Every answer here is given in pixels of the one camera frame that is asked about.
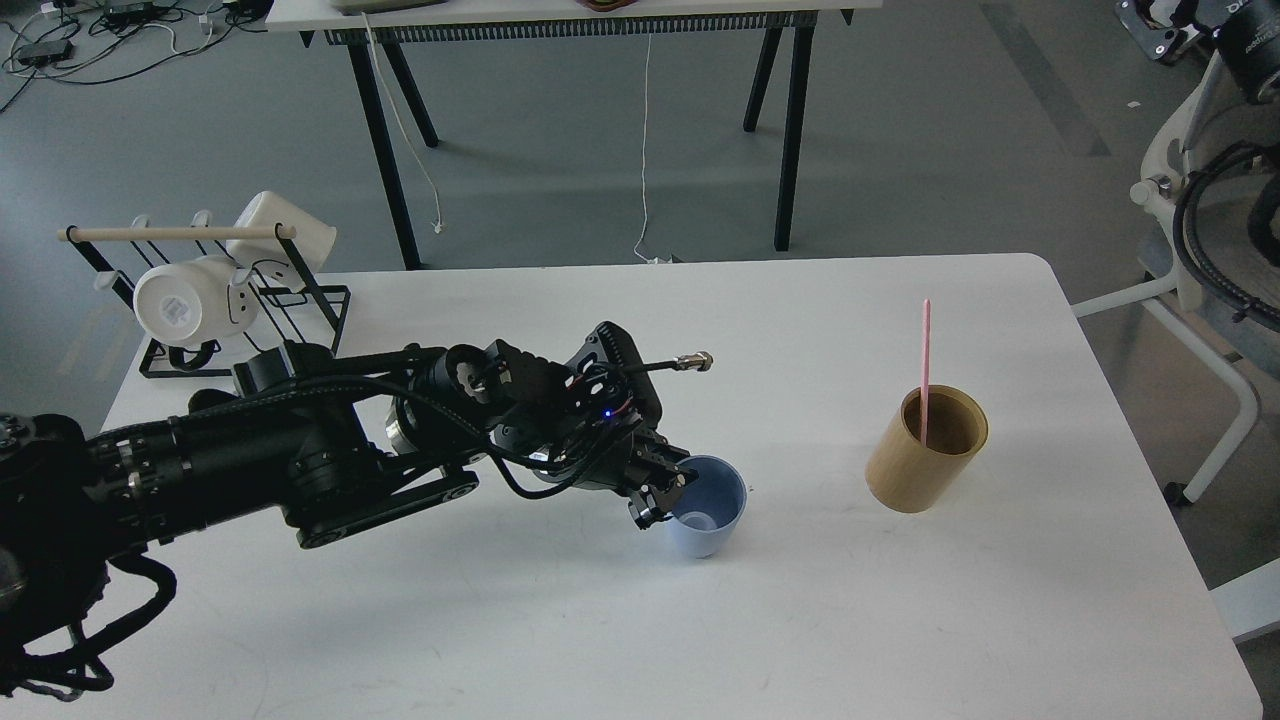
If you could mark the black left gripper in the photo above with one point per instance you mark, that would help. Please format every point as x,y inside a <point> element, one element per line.
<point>591,423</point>

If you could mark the light blue plastic cup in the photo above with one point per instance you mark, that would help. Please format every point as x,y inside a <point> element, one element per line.
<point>712,505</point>

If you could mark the pink chopstick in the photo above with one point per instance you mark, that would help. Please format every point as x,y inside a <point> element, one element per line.
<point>924,392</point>

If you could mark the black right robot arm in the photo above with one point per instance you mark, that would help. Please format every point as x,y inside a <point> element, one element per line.
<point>1243,35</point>

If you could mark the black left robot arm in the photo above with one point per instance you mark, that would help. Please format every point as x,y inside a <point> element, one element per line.
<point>339,444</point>

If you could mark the tan bamboo cylinder holder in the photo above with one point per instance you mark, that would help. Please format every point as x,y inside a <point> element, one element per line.
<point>925,448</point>

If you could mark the white round mug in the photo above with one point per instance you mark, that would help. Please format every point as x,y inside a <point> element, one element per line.
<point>196,301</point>

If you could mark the white background table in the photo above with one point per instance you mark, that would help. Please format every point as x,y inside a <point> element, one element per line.
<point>376,57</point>

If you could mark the black wire mug rack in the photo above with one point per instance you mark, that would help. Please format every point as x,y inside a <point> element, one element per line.
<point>281,259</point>

